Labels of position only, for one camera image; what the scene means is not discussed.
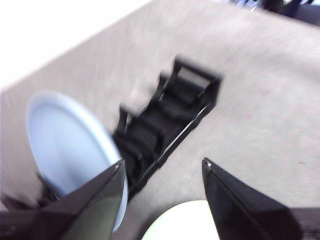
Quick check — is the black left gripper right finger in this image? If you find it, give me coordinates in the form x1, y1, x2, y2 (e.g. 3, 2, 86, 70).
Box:
201, 157, 320, 240

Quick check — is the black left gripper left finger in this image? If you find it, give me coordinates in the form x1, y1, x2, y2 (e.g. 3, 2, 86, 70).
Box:
0, 159, 126, 240

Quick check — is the pale green round plate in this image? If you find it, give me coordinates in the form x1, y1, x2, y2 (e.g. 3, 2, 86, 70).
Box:
141, 199, 222, 240

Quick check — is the blue round plate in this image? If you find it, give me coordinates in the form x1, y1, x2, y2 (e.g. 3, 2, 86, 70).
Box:
26, 91, 130, 233

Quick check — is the black plastic plate rack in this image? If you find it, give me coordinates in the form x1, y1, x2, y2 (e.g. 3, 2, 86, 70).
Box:
2, 56, 223, 208

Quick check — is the dark blurred background equipment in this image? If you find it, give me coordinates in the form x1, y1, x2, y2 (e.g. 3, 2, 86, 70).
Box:
259, 0, 320, 26

